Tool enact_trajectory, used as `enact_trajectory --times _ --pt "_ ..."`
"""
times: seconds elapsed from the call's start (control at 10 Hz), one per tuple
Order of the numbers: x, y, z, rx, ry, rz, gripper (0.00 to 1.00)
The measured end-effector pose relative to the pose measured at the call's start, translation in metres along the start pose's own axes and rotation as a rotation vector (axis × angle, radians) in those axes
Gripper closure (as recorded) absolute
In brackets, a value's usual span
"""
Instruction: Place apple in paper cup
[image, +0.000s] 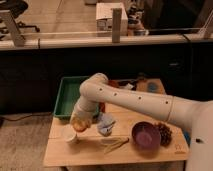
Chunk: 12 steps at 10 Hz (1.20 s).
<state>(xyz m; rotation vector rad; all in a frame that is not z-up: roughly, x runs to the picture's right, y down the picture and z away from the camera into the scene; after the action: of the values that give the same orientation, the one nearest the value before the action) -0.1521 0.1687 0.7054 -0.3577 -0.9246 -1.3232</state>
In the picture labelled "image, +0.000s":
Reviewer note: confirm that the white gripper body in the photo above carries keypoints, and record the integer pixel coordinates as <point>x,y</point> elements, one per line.
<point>83,111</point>

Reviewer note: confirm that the orange-red apple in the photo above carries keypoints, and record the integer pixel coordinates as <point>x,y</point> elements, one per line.
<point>80,125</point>

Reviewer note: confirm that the red object behind arm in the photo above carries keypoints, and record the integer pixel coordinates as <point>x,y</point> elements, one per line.
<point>102,107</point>

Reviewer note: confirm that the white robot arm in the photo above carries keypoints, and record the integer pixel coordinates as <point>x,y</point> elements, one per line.
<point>195,117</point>

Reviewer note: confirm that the white paper cup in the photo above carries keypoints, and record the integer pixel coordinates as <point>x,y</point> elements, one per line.
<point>69,135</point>

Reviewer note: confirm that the blue crumpled cloth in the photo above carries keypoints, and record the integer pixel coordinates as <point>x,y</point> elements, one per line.
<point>105,124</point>

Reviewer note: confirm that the green plastic bin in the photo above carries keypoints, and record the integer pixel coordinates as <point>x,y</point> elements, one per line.
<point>68,94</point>

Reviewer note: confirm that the purple bowl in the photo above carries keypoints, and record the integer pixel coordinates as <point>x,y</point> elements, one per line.
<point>146,136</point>

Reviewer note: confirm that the blue round lid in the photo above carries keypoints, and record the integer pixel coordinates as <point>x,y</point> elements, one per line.
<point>152,87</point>

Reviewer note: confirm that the brown pine cone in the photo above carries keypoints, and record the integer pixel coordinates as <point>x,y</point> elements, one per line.
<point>165,132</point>

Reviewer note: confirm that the white cardboard box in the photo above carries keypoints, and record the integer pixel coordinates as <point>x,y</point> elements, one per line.
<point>104,13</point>

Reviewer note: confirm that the black office chair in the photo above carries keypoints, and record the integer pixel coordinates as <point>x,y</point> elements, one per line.
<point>16,7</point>

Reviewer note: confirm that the yellow-green string beans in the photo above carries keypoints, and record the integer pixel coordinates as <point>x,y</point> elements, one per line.
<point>113,143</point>

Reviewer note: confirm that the white table frame leg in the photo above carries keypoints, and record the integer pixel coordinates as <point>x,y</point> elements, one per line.
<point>12,27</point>

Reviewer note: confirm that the white metal post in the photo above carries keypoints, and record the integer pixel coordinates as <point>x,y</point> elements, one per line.
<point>116,24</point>

